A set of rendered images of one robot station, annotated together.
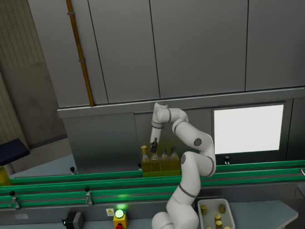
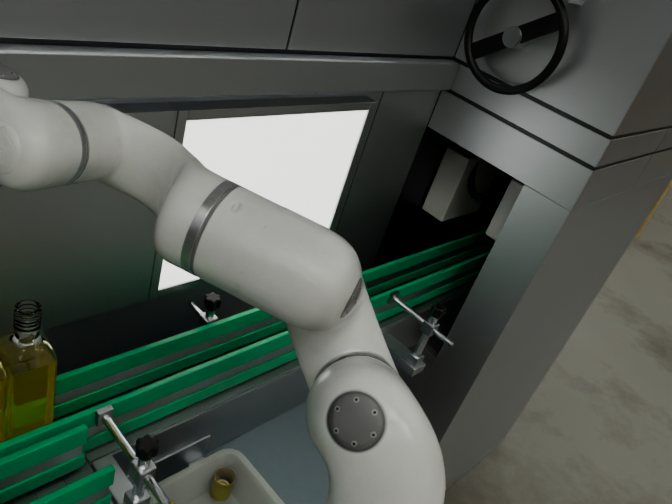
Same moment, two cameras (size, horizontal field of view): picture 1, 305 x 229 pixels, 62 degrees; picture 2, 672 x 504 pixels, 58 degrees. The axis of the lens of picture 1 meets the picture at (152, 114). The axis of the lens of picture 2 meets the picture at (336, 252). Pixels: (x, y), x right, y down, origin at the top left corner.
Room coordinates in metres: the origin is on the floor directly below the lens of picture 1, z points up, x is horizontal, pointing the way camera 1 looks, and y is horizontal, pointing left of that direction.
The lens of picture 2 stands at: (0.74, 0.19, 1.65)
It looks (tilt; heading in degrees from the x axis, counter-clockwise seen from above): 31 degrees down; 300
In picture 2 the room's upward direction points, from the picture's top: 19 degrees clockwise
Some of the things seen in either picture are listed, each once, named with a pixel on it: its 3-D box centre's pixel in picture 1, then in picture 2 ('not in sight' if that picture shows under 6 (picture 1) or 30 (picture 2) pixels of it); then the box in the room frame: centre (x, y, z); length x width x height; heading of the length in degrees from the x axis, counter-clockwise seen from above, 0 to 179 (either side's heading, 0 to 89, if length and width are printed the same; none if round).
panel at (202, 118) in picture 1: (208, 132); (145, 211); (1.38, -0.34, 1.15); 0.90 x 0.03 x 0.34; 84
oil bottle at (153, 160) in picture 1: (156, 170); not in sight; (1.28, 0.02, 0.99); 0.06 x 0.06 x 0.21; 83
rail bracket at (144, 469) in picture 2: not in sight; (132, 460); (1.14, -0.17, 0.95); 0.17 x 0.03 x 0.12; 174
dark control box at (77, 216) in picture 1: (74, 222); not in sight; (1.14, 0.54, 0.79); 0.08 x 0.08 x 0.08; 84
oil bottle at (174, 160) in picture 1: (175, 168); (25, 398); (1.27, -0.10, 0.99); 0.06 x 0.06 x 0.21; 83
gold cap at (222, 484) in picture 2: (221, 208); (222, 484); (1.10, -0.33, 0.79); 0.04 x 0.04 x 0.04
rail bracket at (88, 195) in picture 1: (88, 199); not in sight; (1.15, 0.43, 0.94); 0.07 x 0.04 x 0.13; 174
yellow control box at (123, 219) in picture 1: (120, 220); not in sight; (1.11, 0.26, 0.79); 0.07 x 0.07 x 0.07; 84
